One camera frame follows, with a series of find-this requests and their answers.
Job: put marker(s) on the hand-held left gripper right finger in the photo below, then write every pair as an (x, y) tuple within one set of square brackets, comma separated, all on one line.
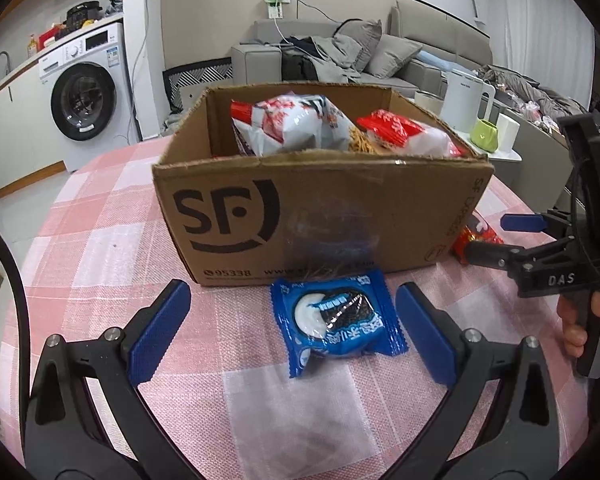
[(425, 330)]

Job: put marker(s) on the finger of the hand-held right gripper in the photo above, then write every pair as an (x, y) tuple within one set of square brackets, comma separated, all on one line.
[(490, 252), (517, 222)]

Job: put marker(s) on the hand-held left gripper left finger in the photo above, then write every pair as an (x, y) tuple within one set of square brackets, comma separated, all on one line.
[(162, 330)]

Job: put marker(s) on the red snack packet black stripe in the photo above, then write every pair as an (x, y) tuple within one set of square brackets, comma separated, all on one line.
[(467, 237)]

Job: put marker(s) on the blue cookie packet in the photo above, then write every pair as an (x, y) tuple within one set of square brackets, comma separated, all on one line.
[(330, 320)]

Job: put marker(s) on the white noodle snack bag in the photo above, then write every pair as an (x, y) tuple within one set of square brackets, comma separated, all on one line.
[(420, 137)]

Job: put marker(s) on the brown cardboard box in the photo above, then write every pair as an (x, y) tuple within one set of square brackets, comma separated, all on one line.
[(330, 210)]

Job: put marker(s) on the red white snack packet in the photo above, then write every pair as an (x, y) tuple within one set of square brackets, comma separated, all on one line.
[(285, 120)]

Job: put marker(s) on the person's right hand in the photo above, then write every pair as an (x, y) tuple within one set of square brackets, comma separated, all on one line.
[(572, 327)]

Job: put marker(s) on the white side table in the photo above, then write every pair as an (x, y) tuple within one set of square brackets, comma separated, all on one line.
[(510, 156)]

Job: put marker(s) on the pink plaid tablecloth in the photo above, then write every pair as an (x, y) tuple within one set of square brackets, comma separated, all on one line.
[(104, 270)]

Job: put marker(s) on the white cup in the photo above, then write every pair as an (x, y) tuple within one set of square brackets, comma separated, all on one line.
[(507, 132)]

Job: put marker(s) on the green cup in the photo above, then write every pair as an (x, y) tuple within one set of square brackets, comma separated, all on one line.
[(484, 136)]

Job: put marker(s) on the grey pile of clothes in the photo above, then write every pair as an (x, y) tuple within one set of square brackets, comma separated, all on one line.
[(535, 90)]

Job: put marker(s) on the white electric kettle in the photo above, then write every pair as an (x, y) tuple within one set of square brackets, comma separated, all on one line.
[(462, 100)]

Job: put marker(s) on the grey sofa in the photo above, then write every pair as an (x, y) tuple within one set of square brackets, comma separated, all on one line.
[(445, 40)]

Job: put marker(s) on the grey pillow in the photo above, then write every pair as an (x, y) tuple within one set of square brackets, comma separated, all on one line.
[(357, 42), (392, 55)]

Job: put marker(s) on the white washing machine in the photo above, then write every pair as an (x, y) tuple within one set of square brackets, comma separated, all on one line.
[(87, 105)]

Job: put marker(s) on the white kitchen cabinet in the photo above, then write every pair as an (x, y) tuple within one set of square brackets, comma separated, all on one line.
[(19, 140)]

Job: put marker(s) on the dark clothes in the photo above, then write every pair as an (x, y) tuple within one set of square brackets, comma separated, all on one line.
[(300, 62)]

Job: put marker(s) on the yellow bottle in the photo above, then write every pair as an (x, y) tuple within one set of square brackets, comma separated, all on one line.
[(32, 47)]

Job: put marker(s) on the red box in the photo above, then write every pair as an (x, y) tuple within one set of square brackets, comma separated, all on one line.
[(49, 40)]

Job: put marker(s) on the metal faucet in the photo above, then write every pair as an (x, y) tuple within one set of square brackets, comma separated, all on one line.
[(3, 59)]

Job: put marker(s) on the black rice cooker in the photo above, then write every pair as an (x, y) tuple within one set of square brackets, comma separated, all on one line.
[(83, 12)]

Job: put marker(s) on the green wall socket charger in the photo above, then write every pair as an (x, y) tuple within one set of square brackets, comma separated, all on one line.
[(276, 2)]

